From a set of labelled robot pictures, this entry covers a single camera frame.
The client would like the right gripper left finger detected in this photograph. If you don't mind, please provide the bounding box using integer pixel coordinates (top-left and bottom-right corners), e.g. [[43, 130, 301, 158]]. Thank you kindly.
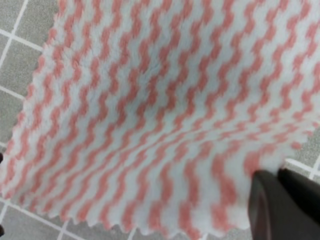
[[248, 170, 320, 240]]

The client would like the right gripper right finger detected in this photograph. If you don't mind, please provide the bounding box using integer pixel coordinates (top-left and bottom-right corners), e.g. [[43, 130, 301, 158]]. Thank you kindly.
[[277, 168, 320, 224]]

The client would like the pink white wavy towel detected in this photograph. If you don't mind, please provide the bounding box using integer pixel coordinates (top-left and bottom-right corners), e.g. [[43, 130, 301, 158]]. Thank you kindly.
[[0, 0, 320, 240]]

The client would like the grey grid tablecloth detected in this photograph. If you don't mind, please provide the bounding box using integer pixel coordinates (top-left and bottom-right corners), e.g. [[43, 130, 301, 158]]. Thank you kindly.
[[0, 0, 320, 240]]

